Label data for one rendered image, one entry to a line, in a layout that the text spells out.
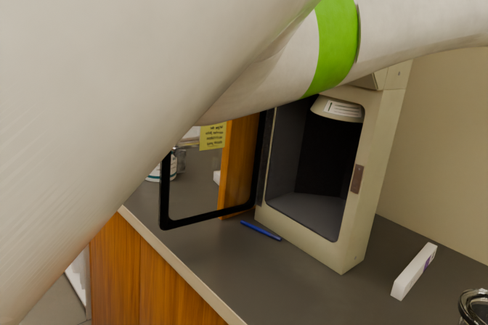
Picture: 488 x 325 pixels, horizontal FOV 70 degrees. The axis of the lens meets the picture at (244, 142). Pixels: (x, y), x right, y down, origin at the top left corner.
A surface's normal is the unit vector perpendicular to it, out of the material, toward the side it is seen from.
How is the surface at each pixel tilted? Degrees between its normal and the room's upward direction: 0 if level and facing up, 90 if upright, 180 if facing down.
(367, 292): 0
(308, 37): 83
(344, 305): 0
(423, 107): 90
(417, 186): 90
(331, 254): 90
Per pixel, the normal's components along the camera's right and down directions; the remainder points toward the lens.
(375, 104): -0.74, 0.13
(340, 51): 0.55, 0.44
